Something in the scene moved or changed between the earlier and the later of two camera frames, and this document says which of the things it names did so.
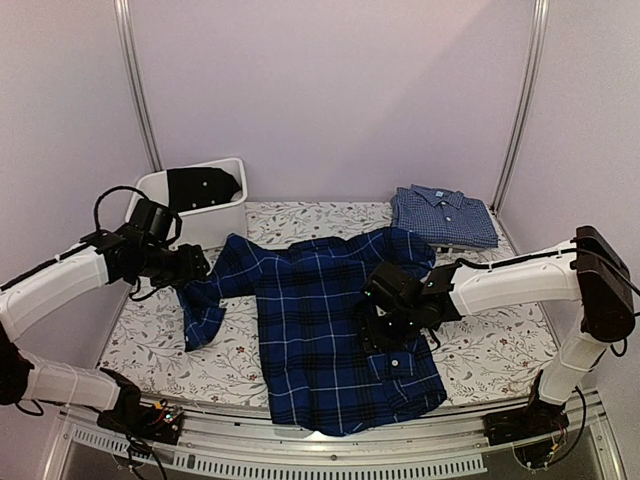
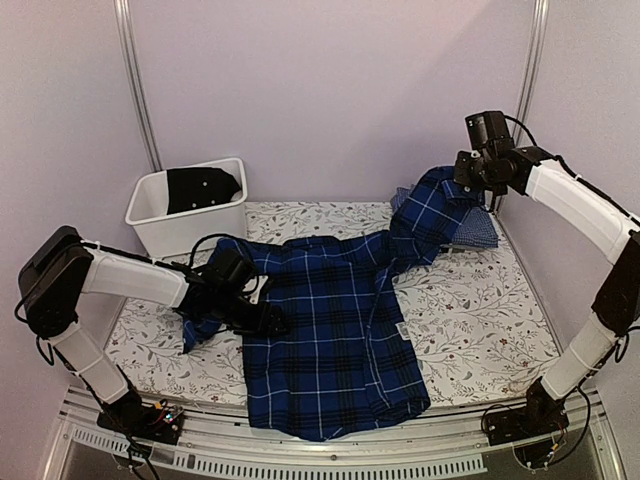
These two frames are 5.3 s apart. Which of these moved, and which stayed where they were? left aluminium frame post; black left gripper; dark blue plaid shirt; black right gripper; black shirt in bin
Moved: black right gripper; dark blue plaid shirt; black left gripper
Stayed: left aluminium frame post; black shirt in bin
